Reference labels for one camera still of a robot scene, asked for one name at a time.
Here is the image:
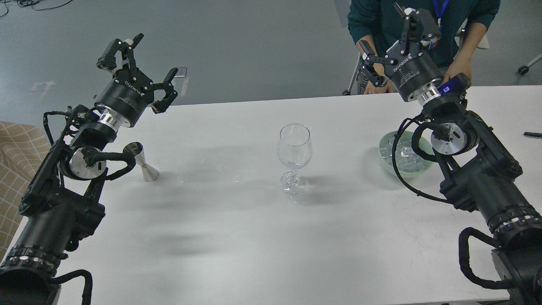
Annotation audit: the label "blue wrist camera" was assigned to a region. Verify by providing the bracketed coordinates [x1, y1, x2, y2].
[438, 73, 471, 95]

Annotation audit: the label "clear wine glass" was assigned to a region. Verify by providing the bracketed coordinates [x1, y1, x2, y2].
[277, 123, 313, 195]

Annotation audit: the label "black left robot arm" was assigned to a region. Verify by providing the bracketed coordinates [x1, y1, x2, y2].
[1, 33, 186, 305]

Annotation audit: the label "white office chair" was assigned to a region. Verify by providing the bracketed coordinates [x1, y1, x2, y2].
[357, 22, 487, 95]

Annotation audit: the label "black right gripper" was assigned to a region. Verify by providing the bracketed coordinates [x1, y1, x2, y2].
[359, 3, 444, 102]

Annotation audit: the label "beige checkered sofa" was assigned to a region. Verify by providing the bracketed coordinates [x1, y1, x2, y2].
[0, 121, 50, 258]

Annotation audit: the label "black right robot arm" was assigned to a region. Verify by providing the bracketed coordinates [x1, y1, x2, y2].
[347, 0, 541, 305]

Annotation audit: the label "black pen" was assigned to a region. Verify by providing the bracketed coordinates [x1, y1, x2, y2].
[523, 132, 542, 139]

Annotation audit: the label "black floor cables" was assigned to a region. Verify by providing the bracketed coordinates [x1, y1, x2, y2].
[0, 0, 73, 17]

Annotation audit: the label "green bowl of ice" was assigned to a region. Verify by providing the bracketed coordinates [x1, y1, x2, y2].
[378, 131, 434, 179]

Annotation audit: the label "steel double jigger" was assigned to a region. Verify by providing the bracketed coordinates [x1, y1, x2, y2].
[123, 141, 160, 182]

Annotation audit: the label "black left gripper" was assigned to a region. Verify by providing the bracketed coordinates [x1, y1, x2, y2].
[95, 33, 179, 129]

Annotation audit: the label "person in teal shirt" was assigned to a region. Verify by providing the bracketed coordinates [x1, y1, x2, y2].
[347, 0, 500, 75]

